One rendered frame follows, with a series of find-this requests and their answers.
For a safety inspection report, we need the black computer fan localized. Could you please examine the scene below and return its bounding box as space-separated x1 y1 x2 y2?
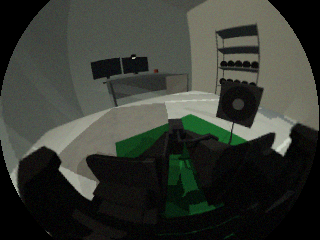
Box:
216 80 264 129

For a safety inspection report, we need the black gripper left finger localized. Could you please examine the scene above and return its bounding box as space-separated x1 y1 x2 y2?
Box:
85 131 171 213

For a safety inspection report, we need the black cable with plug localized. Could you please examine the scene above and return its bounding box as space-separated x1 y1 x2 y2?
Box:
168 119 235 155

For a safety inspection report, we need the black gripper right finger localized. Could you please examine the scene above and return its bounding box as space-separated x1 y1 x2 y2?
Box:
185 132 276 207

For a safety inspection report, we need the green circuit board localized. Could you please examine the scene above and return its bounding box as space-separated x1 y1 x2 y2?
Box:
116 115 248 217

